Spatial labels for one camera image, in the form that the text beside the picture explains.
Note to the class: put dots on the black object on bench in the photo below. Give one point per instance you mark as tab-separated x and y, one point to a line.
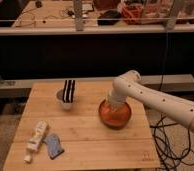
109	17

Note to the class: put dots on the white squeeze bottle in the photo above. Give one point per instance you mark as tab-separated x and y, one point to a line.
34	142

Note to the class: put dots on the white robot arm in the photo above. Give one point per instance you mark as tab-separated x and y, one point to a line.
128	85

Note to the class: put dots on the orange crate on bench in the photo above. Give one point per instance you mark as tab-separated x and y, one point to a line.
139	14

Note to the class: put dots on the blue sponge cloth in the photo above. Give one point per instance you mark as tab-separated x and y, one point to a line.
54	148

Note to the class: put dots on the black and white striped block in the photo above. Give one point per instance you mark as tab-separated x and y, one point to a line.
69	88

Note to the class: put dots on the white cup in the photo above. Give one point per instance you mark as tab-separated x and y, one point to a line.
65	105

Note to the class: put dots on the orange ceramic bowl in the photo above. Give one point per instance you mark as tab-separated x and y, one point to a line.
115	118

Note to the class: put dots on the right grey metal post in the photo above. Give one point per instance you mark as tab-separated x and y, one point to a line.
173	14

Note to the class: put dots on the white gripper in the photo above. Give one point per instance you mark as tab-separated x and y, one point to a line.
114	99

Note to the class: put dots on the grey metal post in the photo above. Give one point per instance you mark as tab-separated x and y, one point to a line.
173	14
77	4

